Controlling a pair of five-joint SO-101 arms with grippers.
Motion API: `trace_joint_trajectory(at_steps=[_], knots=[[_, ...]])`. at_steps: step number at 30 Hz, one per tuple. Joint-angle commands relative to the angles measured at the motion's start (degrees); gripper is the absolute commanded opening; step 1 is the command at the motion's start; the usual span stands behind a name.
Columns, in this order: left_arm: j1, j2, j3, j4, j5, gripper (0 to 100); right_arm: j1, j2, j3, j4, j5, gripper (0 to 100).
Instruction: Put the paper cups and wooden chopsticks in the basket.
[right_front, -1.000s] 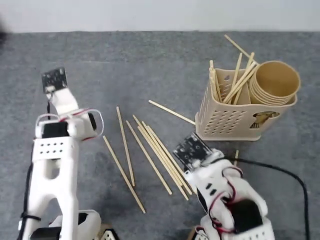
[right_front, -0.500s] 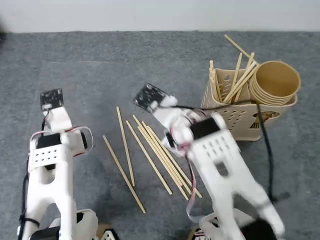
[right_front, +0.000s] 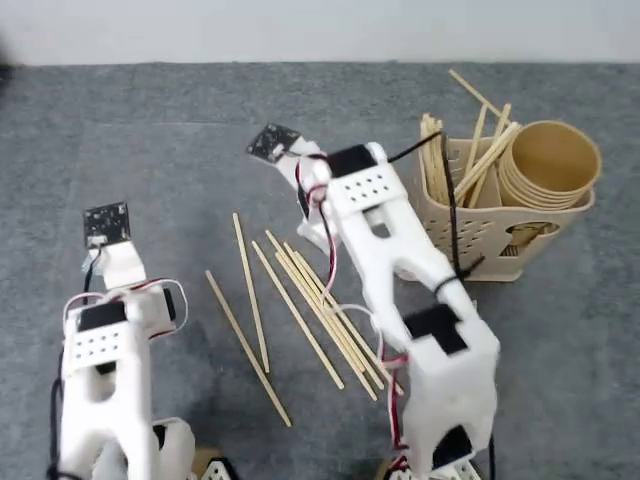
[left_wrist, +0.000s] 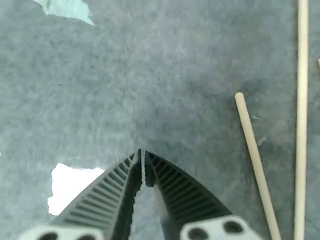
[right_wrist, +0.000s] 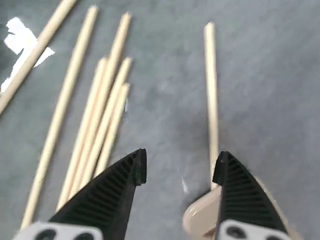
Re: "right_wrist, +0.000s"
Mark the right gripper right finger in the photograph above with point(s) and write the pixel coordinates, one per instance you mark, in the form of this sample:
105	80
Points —
245	200

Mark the beige rounded object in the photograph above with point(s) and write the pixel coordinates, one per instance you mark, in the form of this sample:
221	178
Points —
200	212

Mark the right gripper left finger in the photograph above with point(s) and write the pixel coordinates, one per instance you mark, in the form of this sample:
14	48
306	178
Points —
105	200

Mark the wooden chopstick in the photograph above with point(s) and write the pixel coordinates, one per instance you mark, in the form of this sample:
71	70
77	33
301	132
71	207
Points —
115	97
61	105
211	100
37	47
93	95
113	53
117	117

